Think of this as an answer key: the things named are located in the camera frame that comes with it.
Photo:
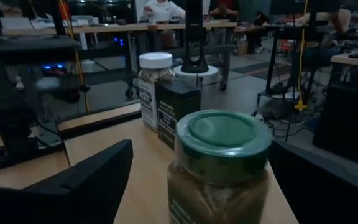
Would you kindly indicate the white bucket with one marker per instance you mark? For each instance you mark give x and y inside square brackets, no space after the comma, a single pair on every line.
[88,66]

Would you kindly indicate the black box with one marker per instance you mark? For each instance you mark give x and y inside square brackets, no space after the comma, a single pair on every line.
[346,124]

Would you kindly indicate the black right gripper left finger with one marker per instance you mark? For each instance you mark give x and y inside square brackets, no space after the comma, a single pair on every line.
[73,193]

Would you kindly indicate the white-lid spice jar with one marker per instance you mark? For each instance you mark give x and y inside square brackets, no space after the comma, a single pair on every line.
[155,71]

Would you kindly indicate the black aluminium table frame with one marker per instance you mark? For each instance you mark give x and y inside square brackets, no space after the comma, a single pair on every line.
[73,133]

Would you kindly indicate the green-lid oregano jar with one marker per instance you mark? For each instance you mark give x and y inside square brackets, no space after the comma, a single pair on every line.
[222,155]

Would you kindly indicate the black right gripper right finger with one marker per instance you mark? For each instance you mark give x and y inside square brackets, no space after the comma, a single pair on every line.
[322,193]

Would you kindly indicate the black stand on white disc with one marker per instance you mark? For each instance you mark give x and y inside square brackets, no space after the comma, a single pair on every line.
[194,46]

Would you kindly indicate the wooden desk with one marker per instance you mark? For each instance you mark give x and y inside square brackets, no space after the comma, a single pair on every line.
[353,60]

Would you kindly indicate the person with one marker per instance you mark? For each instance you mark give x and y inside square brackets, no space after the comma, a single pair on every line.
[224,11]
[163,11]
[340,18]

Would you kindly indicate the long wooden workbench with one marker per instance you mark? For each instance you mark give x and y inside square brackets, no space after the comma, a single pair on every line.
[104,28]

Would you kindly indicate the black cart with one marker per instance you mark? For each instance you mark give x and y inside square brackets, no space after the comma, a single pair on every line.
[272,62]

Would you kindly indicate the black spice tin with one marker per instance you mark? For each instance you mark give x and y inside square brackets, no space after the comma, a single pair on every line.
[179,105]

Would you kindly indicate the computer with blue lights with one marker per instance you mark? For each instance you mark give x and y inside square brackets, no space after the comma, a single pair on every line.
[118,41]

